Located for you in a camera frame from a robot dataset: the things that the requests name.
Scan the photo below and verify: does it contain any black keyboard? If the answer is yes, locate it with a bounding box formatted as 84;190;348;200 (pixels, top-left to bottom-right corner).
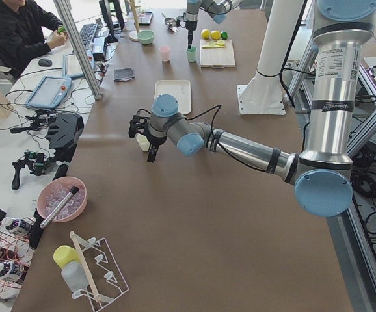
79;23;98;49

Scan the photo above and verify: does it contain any seated person in black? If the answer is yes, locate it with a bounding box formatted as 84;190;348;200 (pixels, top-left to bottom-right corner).
0;0;68;78

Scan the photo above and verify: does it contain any mint green bowl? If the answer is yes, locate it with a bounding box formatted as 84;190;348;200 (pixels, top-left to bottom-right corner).
137;30;155;45

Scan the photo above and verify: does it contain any pink bowl with ice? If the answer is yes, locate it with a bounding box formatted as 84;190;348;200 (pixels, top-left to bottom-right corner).
36;176;88;223

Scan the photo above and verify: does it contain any yellow cup on rack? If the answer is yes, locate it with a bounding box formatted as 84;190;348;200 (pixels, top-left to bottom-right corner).
53;245;79;268

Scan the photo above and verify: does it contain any steel scoop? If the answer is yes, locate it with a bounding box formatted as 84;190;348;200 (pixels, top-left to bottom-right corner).
161;12;178;33

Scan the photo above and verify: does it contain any clear bottle on rack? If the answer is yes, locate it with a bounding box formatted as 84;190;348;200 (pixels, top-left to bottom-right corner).
61;261;89;293

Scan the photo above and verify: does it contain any cream white cup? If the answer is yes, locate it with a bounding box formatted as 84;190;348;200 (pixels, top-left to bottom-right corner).
135;133;150;152

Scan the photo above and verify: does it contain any cream plastic tray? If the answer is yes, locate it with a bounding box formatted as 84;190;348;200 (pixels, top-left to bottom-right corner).
154;79;191;115

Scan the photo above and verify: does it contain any mint green cup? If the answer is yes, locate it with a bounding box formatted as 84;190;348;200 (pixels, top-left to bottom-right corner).
186;46;197;62

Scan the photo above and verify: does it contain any blue teach pendant tablet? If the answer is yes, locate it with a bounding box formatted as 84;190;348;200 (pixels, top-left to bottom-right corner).
24;76;72;109

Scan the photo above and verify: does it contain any wooden cutting board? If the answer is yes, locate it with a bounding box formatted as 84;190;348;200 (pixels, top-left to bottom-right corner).
200;39;235;68

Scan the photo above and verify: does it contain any computer mouse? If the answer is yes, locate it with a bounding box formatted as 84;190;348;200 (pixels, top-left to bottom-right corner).
38;58;52;67

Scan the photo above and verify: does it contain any yellow lemon left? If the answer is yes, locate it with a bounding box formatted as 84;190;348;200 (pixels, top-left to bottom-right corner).
210;30;221;40

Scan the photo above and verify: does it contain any wooden mug tree stand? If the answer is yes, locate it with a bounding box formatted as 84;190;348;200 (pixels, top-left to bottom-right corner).
126;0;140;42

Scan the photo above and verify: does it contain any steel muddler in bowl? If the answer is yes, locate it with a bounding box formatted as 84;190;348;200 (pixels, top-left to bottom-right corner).
40;186;79;229

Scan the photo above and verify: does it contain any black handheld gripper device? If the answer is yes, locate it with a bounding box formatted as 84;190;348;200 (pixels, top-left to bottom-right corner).
11;151;56;190

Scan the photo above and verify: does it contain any aluminium frame post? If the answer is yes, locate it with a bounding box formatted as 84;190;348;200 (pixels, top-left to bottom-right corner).
53;0;102;101

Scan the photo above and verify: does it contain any pink cup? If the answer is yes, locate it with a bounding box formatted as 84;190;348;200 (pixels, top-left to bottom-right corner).
158;45;170;62

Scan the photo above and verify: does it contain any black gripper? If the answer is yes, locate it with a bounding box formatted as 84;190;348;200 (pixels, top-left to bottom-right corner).
187;20;196;49
146;128;167;163

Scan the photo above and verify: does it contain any lemon half slice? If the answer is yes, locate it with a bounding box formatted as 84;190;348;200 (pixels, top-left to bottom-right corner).
215;40;225;47

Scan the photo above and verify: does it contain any grey folded cloth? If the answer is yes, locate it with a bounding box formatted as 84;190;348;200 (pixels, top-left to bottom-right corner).
114;68;134;82

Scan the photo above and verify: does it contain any green lime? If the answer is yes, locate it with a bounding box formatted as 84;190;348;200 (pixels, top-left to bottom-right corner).
221;31;228;40

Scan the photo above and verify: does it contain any white wire cup rack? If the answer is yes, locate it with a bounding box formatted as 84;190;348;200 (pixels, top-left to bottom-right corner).
70;231;129;311

